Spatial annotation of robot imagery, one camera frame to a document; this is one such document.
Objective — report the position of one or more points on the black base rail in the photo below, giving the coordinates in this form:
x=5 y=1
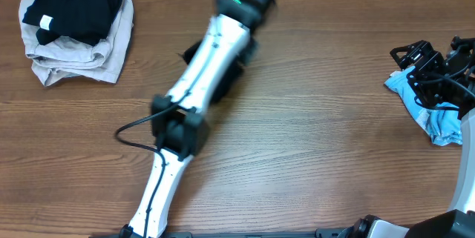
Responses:
x=252 y=234

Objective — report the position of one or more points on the folded beige garment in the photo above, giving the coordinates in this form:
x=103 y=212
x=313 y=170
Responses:
x=66 y=57

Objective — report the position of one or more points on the black t-shirt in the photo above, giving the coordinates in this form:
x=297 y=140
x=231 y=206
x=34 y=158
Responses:
x=233 y=71

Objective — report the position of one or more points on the folded black garment on stack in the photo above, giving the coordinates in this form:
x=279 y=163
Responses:
x=86 y=21

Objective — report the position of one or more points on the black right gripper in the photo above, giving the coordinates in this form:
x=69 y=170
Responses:
x=414 y=54

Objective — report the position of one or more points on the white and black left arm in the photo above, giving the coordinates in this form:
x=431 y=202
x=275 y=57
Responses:
x=178 y=118

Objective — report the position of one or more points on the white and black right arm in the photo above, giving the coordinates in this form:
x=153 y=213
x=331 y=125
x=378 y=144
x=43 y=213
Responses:
x=442 y=127

